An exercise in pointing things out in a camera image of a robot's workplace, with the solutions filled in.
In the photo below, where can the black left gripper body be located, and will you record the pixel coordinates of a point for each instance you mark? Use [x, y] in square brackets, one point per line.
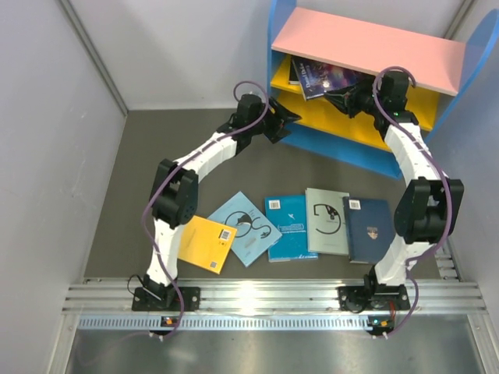
[272, 124]

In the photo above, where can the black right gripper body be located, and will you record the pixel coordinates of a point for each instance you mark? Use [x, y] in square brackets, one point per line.
[362, 99]

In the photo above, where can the purple galaxy cover book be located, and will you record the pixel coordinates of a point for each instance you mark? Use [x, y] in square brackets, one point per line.
[316, 77]

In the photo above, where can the black folder with barcode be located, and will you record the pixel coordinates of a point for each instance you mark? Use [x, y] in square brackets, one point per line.
[293, 78]

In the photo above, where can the light blue cat book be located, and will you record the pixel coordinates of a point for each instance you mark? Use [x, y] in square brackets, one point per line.
[255, 234]

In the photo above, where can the yellow book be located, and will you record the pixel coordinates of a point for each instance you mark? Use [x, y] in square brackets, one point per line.
[206, 244]

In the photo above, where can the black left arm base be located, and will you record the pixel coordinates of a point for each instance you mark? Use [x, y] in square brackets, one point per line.
[153, 297]

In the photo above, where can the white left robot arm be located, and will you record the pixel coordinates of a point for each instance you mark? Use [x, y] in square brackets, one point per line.
[174, 196]

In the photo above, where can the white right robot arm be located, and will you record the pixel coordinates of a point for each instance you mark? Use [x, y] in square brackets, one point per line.
[427, 212]

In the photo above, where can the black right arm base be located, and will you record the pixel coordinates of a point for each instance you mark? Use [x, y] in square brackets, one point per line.
[370, 300]

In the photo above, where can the blue bookshelf with coloured shelves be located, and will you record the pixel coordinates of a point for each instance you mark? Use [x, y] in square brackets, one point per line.
[440, 67]

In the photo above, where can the teal blue book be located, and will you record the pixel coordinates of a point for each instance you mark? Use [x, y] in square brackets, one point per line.
[288, 215]

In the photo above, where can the grey book with circle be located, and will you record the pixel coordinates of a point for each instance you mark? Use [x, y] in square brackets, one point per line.
[325, 218]

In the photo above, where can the navy blue book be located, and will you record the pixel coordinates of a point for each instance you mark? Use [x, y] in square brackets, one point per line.
[369, 229]

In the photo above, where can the aluminium mounting rail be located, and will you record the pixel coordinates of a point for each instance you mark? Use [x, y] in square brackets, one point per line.
[227, 305]

